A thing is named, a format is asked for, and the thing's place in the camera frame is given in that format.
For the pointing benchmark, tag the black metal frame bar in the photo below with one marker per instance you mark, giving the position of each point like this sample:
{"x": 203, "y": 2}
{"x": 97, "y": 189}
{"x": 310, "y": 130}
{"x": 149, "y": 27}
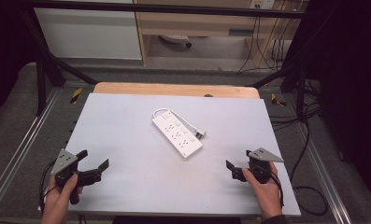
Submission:
{"x": 161, "y": 8}

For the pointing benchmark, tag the white power strip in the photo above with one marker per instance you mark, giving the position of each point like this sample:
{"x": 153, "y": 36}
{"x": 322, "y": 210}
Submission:
{"x": 177, "y": 135}

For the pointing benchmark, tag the white wall socket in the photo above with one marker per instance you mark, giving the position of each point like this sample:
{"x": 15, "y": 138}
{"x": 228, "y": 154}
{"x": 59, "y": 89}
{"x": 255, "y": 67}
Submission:
{"x": 262, "y": 3}

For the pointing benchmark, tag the black metal stand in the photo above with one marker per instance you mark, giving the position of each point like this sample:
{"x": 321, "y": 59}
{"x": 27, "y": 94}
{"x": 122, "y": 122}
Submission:
{"x": 299, "y": 87}
{"x": 41, "y": 87}

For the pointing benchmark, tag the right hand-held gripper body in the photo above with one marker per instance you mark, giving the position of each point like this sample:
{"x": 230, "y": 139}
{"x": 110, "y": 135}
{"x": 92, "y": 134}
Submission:
{"x": 261, "y": 166}

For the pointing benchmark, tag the white cabinet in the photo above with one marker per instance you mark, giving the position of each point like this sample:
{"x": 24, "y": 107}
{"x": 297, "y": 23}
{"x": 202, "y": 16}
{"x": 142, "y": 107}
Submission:
{"x": 86, "y": 31}

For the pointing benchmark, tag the light grey table mat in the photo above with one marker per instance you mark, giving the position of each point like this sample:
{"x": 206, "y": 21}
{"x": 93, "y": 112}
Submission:
{"x": 136, "y": 177}

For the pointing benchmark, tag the person's dark clothing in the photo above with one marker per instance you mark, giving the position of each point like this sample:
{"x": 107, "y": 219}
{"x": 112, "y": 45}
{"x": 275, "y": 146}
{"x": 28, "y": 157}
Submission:
{"x": 177, "y": 220}

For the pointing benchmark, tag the person's left hand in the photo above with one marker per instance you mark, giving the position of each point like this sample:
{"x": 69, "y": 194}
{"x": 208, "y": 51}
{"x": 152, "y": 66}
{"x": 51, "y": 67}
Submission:
{"x": 57, "y": 203}

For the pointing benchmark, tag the person's right hand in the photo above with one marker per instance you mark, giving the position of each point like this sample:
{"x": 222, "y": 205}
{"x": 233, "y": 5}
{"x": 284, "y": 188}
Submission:
{"x": 267, "y": 194}

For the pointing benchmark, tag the white chair base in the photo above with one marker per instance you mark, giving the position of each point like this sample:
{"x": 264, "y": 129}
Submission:
{"x": 175, "y": 38}

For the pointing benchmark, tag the light wooden desk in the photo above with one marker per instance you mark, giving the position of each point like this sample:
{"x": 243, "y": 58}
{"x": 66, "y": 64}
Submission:
{"x": 198, "y": 23}

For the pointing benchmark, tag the dark curtain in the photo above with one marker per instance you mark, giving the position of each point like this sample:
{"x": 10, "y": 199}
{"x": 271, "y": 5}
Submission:
{"x": 2, "y": 46}
{"x": 354, "y": 77}

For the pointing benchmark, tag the aluminium rail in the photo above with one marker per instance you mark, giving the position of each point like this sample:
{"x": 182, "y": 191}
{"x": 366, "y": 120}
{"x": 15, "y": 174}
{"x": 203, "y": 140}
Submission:
{"x": 21, "y": 146}
{"x": 321, "y": 174}

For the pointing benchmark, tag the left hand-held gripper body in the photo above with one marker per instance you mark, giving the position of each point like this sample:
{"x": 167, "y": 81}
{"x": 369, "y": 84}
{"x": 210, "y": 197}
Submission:
{"x": 64, "y": 161}

